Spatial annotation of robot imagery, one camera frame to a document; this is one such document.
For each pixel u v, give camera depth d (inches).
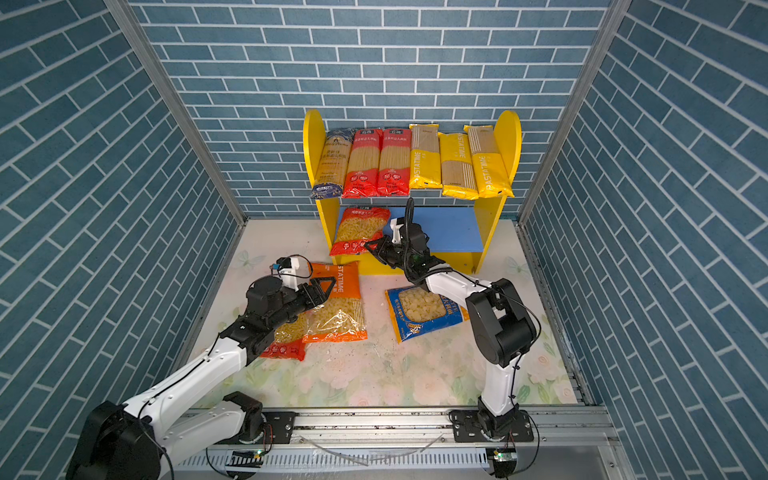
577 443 29.7
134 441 15.2
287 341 33.3
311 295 27.8
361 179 27.4
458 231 34.9
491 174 28.3
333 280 30.4
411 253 28.2
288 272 28.8
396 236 32.5
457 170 29.1
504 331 19.6
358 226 36.9
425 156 30.5
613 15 27.8
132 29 28.4
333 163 29.7
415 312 35.9
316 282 28.4
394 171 28.4
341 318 35.7
